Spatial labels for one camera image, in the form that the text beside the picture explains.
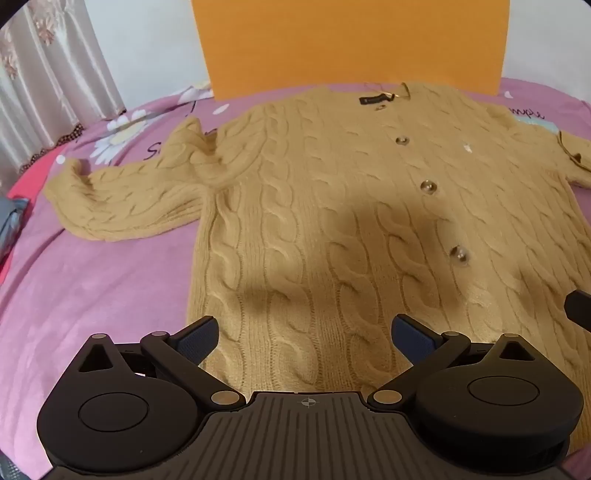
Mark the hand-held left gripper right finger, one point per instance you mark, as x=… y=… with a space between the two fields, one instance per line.
x=412 y=339

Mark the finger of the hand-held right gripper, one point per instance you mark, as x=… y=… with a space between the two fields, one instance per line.
x=578 y=308

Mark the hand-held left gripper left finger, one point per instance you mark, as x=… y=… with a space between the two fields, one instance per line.
x=199 y=340

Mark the pink floral bed sheet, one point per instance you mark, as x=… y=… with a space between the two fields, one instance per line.
x=115 y=281

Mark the grey cloth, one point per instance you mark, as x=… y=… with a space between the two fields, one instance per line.
x=11 y=221

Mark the red blanket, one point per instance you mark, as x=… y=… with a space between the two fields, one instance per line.
x=39 y=164

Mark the orange headboard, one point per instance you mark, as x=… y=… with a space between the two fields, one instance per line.
x=351 y=44

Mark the beige patterned curtain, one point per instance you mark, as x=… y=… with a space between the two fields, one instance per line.
x=51 y=74

